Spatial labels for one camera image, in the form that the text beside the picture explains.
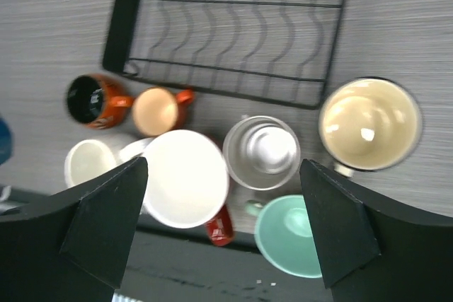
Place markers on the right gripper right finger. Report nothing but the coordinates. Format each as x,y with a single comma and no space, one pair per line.
372,247

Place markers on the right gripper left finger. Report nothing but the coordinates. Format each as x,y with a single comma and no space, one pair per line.
73,245

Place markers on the blue mug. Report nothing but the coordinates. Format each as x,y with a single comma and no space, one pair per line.
6,142

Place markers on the orange black mug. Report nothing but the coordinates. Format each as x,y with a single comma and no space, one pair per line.
97,101

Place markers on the mint green cup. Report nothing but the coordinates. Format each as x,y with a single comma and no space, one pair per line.
283,235

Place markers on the white mug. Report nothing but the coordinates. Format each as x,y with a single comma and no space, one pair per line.
91,158

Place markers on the cream enamel mug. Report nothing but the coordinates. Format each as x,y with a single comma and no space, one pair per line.
369,124

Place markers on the large white red cup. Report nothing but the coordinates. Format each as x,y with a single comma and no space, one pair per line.
188,184

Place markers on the steel cup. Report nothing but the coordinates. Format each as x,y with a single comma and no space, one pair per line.
262,153

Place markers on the small orange cup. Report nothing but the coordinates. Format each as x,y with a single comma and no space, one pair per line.
157,110

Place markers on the black wire dish rack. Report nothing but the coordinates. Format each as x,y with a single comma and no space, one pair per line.
270,51

